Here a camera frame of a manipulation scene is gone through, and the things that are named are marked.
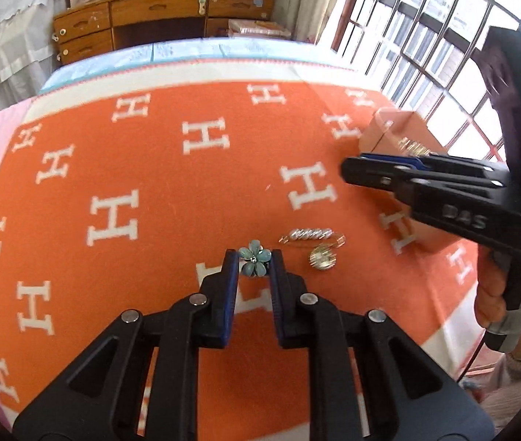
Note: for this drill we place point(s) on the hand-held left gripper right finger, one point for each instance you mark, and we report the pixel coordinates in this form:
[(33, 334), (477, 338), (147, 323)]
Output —
[(276, 294)]

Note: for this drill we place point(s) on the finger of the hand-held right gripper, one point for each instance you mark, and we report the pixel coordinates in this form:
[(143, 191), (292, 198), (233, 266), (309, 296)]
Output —
[(389, 160), (370, 172)]

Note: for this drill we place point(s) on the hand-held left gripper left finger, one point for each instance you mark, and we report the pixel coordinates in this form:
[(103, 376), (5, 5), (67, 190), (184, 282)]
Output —
[(230, 294)]

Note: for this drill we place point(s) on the pink jewelry box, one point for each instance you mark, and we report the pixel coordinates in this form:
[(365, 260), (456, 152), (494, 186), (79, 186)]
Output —
[(382, 135)]

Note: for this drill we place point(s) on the silver rhinestone hair comb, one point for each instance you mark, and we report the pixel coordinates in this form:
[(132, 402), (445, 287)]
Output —
[(414, 147)]

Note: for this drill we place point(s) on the blue flower brooch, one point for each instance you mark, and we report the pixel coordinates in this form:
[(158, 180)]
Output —
[(253, 255)]

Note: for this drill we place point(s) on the person's right hand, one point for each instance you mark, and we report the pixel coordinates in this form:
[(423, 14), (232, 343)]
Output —
[(490, 294)]

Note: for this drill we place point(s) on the silver pin brooch with charm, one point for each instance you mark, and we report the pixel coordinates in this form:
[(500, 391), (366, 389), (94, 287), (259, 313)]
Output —
[(322, 257)]

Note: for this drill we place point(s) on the metal window grille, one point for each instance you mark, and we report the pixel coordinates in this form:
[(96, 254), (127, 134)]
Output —
[(425, 32)]

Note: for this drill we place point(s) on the orange letter print blanket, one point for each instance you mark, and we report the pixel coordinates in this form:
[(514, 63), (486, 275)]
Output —
[(150, 156)]

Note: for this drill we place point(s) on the cream curtain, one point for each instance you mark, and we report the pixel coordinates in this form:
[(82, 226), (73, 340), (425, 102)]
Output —
[(306, 4)]

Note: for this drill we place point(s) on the stack of colourful books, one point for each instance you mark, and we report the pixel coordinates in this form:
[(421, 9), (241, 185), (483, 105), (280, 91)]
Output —
[(258, 28)]

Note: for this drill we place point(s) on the blue printed cloth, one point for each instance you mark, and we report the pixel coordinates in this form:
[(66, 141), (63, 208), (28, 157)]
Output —
[(187, 53)]

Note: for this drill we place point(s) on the wooden desk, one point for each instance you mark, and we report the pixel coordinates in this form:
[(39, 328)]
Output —
[(159, 7)]

